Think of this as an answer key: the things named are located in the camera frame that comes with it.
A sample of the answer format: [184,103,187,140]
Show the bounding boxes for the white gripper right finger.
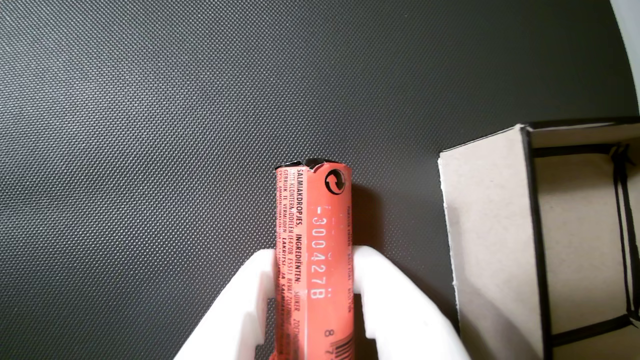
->
[352,245,473,360]

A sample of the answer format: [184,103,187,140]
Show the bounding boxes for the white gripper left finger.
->
[172,247,277,360]

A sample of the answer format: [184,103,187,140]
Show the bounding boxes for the red candy roll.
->
[273,158,357,360]

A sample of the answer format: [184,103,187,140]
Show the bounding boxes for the open cardboard box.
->
[437,116,640,360]

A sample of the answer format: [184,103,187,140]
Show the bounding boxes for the grey textured mat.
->
[0,0,640,360]

